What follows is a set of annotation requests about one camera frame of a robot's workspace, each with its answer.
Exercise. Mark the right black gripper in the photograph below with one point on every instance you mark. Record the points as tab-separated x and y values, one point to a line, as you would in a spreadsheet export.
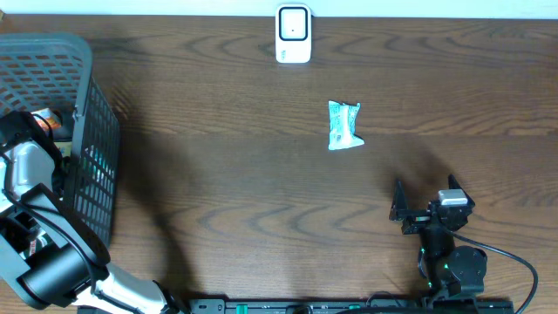
399	209

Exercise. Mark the mint green pack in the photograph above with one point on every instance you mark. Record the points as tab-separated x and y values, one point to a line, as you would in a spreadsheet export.
343	118

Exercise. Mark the teal small carton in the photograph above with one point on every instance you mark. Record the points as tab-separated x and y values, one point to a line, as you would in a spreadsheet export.
95	164

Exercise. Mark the orange small carton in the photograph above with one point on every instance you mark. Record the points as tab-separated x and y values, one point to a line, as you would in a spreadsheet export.
47	119

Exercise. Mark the yellow snack bag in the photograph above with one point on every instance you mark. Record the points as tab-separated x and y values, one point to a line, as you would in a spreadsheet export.
64	147

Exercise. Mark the round tape roll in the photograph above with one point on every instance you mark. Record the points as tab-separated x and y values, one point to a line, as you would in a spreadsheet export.
37	242

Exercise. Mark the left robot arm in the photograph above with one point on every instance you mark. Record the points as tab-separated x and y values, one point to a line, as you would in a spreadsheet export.
49	256

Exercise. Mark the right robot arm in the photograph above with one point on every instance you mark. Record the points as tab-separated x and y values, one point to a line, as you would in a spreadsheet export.
454	273

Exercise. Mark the white barcode scanner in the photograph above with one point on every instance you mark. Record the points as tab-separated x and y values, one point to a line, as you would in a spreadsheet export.
293	34

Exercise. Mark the grey plastic shopping basket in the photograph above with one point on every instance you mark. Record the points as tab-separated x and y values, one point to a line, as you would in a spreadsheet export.
54	71

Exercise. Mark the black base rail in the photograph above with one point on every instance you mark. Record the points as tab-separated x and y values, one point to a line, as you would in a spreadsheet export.
382	304

